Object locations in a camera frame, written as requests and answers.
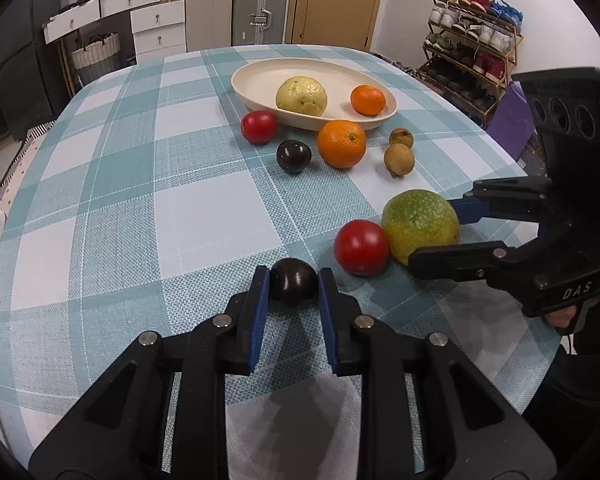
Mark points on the brown longan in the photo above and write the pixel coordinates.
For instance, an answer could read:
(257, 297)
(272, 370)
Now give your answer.
(398, 159)
(400, 138)

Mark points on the wooden door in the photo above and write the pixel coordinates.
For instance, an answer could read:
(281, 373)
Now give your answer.
(335, 2)

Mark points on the dark purple plum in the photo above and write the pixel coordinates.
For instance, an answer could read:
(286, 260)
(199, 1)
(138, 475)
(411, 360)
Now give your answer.
(293, 156)
(293, 282)

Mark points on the wooden shoe rack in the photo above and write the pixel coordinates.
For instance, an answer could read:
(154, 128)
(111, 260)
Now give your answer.
(512, 60)

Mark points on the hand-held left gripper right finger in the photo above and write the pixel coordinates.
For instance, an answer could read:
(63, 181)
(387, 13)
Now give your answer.
(327, 310)

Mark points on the large orange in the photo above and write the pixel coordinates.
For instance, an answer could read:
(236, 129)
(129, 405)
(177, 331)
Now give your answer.
(341, 143)

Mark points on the white drawer unit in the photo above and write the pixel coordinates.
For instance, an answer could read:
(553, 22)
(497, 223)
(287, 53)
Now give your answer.
(158, 30)

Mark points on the green round citrus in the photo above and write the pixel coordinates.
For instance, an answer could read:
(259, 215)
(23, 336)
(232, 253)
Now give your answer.
(419, 222)

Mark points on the beige suitcase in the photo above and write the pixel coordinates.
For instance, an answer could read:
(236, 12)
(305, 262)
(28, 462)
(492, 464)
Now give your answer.
(207, 10)

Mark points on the rows of shoes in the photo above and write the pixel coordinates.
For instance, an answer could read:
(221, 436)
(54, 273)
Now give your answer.
(472, 32)

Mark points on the person's right hand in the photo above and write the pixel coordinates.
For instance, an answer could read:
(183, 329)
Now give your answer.
(560, 319)

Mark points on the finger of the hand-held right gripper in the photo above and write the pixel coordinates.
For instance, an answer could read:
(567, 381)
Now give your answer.
(455, 260)
(467, 208)

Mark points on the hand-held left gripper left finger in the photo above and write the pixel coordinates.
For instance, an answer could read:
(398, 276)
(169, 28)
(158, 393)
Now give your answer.
(260, 310)

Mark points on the white desk with drawers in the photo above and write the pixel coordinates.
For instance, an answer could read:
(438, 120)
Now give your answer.
(105, 7)

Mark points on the cream oval plate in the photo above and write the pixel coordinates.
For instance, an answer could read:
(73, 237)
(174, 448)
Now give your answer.
(280, 72)

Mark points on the silver suitcase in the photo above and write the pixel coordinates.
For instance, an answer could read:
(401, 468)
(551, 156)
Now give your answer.
(259, 7)

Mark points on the small orange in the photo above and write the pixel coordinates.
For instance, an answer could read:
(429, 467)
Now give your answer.
(367, 100)

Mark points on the yellow guava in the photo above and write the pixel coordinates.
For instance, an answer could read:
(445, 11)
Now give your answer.
(301, 96)

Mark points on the teal checked tablecloth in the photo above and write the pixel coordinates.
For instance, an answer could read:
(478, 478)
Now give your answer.
(130, 210)

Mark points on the person's right forearm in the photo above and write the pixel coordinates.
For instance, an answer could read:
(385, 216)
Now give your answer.
(597, 330)

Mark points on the purple bag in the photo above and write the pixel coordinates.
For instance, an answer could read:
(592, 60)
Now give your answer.
(512, 120)

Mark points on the red tomato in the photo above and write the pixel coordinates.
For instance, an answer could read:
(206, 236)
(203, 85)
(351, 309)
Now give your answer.
(361, 247)
(258, 126)

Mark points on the woven laundry basket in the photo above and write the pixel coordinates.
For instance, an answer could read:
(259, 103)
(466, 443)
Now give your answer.
(96, 57)

